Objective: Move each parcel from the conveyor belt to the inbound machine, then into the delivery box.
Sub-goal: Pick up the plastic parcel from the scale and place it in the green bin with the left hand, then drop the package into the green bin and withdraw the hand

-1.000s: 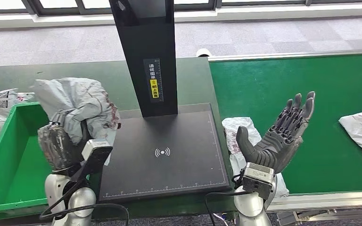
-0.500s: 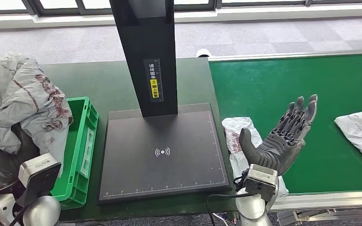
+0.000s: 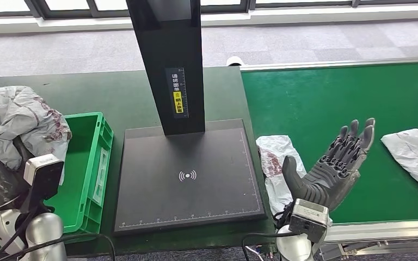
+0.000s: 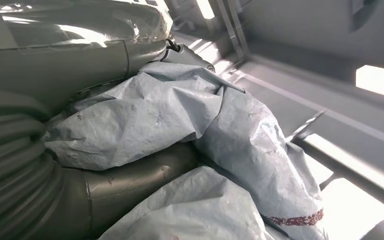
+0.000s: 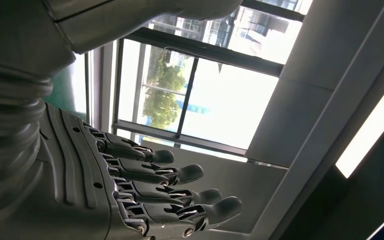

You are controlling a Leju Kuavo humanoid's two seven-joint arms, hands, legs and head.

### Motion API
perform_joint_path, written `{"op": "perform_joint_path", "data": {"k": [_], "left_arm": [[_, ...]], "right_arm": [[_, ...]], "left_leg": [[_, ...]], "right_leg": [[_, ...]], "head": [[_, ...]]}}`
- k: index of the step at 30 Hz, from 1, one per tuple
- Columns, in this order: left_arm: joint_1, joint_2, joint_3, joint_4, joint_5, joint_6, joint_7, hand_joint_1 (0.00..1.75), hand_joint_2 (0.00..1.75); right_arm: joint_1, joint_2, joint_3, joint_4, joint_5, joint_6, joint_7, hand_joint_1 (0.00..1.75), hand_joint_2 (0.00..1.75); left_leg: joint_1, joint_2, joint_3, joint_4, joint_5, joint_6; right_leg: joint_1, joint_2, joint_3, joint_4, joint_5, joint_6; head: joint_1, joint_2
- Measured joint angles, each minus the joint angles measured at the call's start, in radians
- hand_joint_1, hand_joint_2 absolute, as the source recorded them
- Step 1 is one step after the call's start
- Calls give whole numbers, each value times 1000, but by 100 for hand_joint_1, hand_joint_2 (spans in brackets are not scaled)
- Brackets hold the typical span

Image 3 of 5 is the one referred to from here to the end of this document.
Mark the green plastic crate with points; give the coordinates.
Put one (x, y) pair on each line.
(83, 162)

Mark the clear crate label pocket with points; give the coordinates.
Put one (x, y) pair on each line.
(101, 176)

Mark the green conveyor belt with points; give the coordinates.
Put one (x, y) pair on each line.
(320, 93)

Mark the white round object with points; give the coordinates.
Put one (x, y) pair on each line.
(235, 61)

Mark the black yellow column label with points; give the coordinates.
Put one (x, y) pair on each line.
(177, 93)

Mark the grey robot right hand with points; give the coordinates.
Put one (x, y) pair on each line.
(328, 176)

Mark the black scanner base plate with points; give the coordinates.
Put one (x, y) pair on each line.
(194, 194)

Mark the aluminium conveyor frame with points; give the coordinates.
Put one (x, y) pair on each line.
(375, 232)

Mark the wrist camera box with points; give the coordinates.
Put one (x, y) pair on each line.
(45, 173)
(308, 218)

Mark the long grey parcel red print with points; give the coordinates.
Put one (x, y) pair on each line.
(414, 155)

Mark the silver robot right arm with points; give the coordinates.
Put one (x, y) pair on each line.
(295, 248)

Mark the grey parcel bag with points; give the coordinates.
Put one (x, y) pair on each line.
(18, 115)

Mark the black scanner column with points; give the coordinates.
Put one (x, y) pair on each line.
(169, 43)

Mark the dark green table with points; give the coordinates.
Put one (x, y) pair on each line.
(104, 93)

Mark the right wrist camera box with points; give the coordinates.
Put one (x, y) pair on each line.
(308, 218)

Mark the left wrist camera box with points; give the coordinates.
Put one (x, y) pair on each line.
(45, 173)

